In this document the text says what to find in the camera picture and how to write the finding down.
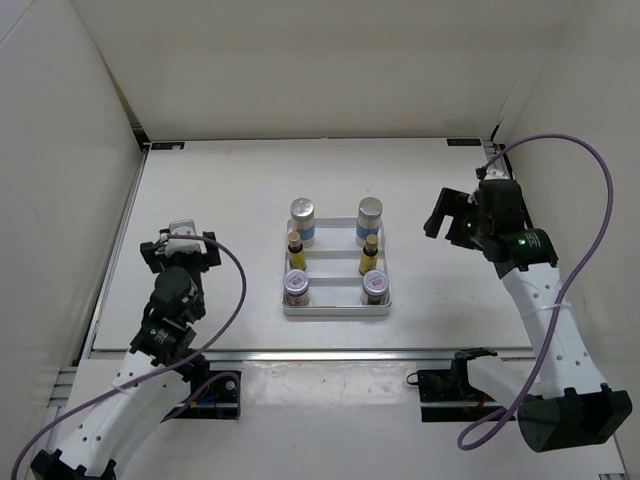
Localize purple cable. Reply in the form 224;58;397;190
457;133;614;452
10;235;248;480

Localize tall white spice jar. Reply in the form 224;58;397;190
290;197;315;248
355;197;383;247

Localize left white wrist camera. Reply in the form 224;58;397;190
159;219;202;257

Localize short red-logo jar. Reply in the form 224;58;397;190
360;269;390;307
283;269;311;307

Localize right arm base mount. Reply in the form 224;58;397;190
406;348;522;423

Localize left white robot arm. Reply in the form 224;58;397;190
30;221;227;479

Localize yellow label bottle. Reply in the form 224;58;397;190
287;231;307;270
359;234;379;276

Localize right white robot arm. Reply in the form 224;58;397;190
424;179;632;452

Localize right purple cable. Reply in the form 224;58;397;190
457;133;614;452

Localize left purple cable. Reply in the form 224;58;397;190
10;235;248;480

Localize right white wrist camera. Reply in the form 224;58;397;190
475;166;510;181

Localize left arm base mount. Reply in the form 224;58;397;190
164;368;242;422

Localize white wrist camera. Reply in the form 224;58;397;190
475;166;510;181
159;219;202;257

